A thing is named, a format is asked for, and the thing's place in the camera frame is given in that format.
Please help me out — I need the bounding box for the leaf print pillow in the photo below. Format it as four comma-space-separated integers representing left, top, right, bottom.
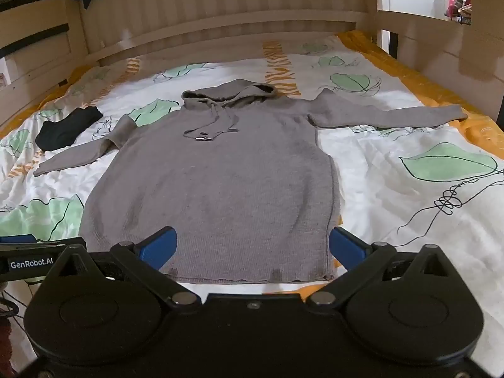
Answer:
65, 57, 142, 101

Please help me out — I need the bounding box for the black folded cloth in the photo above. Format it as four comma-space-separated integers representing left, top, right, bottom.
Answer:
35, 106, 104, 151

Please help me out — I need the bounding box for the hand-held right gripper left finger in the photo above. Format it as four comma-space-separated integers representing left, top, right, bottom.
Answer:
47, 226, 198, 310

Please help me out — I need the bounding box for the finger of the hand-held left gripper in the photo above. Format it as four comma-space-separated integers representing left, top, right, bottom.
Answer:
0, 234, 86, 258

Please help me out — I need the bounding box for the red patterned clothes pile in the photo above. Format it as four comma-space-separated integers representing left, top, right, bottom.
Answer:
441, 0, 473, 24

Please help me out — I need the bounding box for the leaf print white orange duvet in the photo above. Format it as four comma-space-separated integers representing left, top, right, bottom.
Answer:
0, 29, 504, 367

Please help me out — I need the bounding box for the wooden bed frame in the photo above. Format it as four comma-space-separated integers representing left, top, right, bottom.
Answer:
0, 0, 504, 138

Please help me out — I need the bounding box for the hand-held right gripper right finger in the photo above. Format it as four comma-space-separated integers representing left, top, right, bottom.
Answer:
307, 227, 459, 310

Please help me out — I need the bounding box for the grey knit hoodie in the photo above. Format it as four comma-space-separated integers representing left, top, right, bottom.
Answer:
33, 79, 469, 284

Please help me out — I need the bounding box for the black cable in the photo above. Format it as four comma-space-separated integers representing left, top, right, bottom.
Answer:
0, 281, 34, 325

